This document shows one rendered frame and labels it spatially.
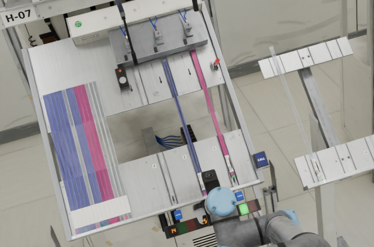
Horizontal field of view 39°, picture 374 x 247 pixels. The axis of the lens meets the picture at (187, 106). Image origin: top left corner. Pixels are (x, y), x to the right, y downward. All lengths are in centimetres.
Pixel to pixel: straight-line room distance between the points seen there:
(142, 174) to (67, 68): 48
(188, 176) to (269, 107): 176
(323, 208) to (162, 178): 72
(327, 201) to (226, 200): 89
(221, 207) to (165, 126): 108
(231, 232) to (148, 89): 72
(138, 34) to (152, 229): 85
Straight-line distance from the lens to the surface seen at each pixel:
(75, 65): 198
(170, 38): 192
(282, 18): 387
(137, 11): 194
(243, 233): 141
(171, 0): 196
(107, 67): 196
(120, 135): 244
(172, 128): 238
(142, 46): 191
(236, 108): 190
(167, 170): 185
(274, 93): 367
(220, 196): 139
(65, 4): 194
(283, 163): 306
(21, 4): 192
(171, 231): 184
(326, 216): 227
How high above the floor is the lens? 195
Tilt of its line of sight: 32 degrees down
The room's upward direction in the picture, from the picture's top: 13 degrees counter-clockwise
